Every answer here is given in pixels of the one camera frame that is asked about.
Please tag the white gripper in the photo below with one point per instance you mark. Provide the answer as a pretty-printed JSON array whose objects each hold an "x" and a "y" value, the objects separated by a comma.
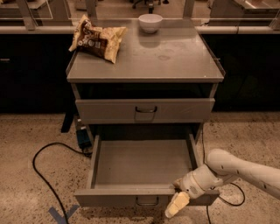
[{"x": 192, "y": 184}]

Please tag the grey drawer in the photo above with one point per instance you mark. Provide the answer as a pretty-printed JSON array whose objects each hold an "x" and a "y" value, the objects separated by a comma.
[
  {"x": 145, "y": 110},
  {"x": 136, "y": 173}
]

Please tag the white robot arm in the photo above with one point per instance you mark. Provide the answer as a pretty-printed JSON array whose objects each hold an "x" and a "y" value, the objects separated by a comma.
[{"x": 220, "y": 168}]

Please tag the grey top drawer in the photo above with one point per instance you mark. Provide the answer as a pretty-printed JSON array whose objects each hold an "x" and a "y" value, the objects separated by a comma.
[{"x": 145, "y": 110}]

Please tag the grey metal drawer cabinet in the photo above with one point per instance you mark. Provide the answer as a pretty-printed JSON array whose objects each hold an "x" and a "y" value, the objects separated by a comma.
[{"x": 172, "y": 63}]

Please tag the blue power box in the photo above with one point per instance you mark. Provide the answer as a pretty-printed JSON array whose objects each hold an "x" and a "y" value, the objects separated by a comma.
[{"x": 83, "y": 138}]

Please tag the yellow brown chip bag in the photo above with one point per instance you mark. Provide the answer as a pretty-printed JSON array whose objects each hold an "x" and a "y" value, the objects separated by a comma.
[{"x": 103, "y": 42}]

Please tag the white ceramic bowl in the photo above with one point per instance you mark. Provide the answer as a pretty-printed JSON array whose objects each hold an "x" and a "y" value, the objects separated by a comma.
[{"x": 150, "y": 23}]

